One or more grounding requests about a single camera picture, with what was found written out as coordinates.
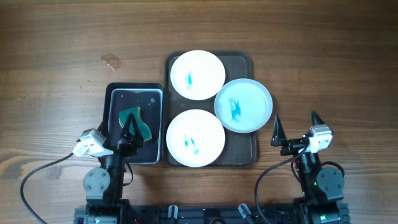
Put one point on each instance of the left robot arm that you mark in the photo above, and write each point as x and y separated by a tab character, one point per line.
104	185

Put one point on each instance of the white plate stained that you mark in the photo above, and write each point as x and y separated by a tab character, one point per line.
195	138
197	75

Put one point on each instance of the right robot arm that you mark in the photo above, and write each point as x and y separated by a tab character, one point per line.
322	183

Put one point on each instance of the light blue stained plate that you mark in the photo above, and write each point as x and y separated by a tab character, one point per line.
243	105

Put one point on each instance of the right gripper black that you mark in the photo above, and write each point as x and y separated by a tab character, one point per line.
279	137

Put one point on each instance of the green and yellow sponge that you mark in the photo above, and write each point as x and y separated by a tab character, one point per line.
142	126

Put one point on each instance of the small black sponge tray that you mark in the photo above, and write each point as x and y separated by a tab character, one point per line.
149	98

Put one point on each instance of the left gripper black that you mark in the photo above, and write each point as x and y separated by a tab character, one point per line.
135	141

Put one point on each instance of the large dark brown tray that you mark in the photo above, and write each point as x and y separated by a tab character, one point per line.
240	150

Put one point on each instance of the white plate front stained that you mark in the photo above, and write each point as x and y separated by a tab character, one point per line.
195	138

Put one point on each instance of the white plate top stained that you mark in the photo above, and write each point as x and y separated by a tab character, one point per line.
197	75

